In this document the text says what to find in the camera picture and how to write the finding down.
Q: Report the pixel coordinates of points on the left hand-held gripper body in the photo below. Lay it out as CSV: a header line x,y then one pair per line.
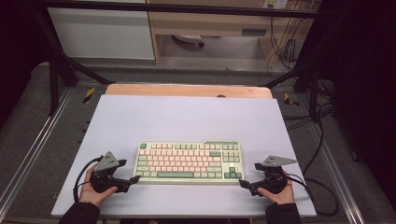
x,y
106,161

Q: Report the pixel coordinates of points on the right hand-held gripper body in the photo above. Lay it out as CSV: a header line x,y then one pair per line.
x,y
274,180

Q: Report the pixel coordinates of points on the green and cream mechanical keyboard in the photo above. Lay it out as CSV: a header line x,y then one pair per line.
x,y
186,161

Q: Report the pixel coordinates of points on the person's right hand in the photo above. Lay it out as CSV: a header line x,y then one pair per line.
x,y
285,197

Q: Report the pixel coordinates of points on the person's left hand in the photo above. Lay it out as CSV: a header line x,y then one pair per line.
x,y
88,194

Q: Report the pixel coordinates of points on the yellow black floor tape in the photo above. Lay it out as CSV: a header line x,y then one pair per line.
x,y
290,100
88,95

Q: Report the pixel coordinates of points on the white cabinet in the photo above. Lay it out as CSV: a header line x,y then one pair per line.
x,y
102,34

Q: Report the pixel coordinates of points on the black curtain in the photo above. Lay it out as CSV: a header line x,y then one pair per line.
x,y
364,77
15,46

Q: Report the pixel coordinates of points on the white chair base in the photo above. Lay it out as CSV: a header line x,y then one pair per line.
x,y
188,39

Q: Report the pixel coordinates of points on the light wooden desk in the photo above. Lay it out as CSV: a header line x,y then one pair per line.
x,y
202,23

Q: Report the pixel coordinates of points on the aluminium floor rail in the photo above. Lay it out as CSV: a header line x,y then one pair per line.
x,y
333,165
37,146

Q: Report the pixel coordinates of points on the black metal frame stand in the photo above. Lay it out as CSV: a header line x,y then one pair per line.
x,y
53,84
313,93

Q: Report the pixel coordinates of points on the black metal frame bar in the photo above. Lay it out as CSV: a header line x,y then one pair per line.
x,y
174,8

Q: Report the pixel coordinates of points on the wall power outlet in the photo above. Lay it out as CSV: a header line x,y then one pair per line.
x,y
275,3

